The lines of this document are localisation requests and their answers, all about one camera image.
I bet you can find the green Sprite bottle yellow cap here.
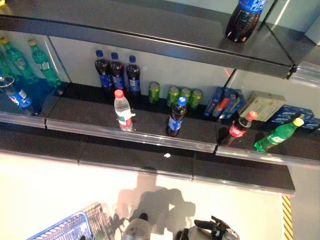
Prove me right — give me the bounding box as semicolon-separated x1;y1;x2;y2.
0;36;39;85
253;116;305;153
27;39;63;88

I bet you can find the Coca-Cola bottle red label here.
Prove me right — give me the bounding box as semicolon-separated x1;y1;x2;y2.
217;110;259;148

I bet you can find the blue plastic shopping basket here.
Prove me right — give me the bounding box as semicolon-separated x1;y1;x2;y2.
26;211;95;240

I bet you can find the silver left robot leg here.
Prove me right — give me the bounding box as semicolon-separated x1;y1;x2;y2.
121;212;153;240

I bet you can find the yellow black hazard tape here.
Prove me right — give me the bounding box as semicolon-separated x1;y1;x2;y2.
281;195;294;240

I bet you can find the blue white cardboard box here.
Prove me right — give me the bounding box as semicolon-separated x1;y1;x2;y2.
269;104;315;124
298;116;320;130

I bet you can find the large Pepsi cola bottle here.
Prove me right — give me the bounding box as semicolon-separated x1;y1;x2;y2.
224;0;269;44

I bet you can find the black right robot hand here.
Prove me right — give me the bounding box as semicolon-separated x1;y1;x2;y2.
193;215;240;240

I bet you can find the water bottle red cap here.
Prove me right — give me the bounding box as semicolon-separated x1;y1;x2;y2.
113;89;136;132

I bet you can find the beige cardboard carton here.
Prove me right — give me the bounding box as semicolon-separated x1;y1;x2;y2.
238;90;287;123

